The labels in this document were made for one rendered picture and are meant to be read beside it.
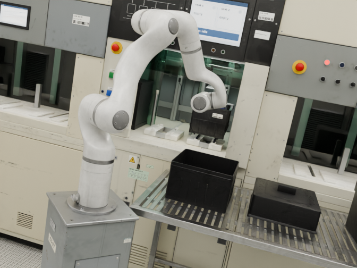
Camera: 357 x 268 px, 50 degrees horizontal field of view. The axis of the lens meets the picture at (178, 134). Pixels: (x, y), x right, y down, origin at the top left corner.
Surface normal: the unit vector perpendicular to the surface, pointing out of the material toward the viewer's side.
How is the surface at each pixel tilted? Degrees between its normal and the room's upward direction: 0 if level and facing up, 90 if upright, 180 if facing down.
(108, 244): 90
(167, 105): 90
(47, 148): 90
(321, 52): 90
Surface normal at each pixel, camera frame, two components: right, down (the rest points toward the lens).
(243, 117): -0.22, 0.17
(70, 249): 0.52, 0.27
